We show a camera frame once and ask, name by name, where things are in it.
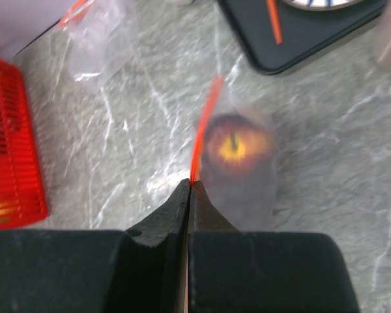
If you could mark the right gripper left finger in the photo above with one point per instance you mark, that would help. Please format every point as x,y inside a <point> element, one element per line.
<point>141,269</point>

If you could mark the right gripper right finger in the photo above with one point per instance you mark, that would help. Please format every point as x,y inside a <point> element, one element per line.
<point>261,271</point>

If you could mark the clear zip bag orange zipper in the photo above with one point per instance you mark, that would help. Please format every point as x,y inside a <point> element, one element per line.
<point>246,203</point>

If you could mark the dark red apple toy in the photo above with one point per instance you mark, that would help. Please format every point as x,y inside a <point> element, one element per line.
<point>234,146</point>

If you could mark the red plastic basket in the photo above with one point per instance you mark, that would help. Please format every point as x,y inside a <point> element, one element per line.
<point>22,198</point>

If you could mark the black tray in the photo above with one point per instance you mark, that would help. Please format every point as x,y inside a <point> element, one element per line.
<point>304,32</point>

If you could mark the striped white plate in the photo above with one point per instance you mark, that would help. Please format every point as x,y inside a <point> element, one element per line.
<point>320,5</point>

